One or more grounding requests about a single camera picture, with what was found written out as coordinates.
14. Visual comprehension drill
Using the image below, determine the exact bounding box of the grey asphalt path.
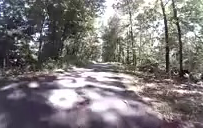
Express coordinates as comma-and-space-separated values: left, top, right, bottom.
0, 61, 177, 128

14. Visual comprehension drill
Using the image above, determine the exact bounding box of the leaf-strewn earth verge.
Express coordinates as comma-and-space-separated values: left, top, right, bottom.
0, 61, 90, 91
112, 63, 203, 128

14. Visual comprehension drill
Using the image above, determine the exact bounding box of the wood of green trees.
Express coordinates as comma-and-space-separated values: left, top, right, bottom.
0, 0, 203, 81

